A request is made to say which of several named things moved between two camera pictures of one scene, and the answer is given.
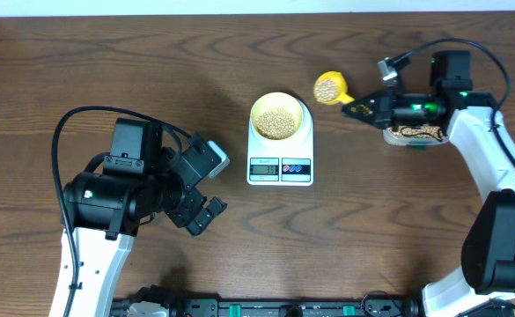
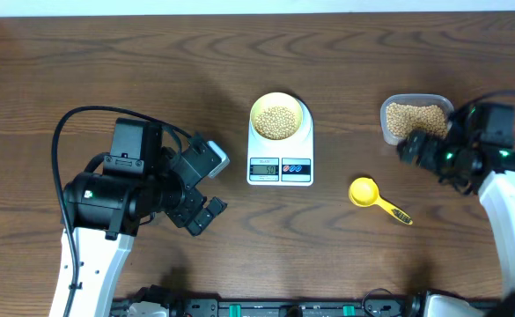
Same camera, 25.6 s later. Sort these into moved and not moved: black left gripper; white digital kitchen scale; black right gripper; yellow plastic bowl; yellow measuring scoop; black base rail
Moved: black right gripper; yellow measuring scoop
Not moved: yellow plastic bowl; black base rail; white digital kitchen scale; black left gripper
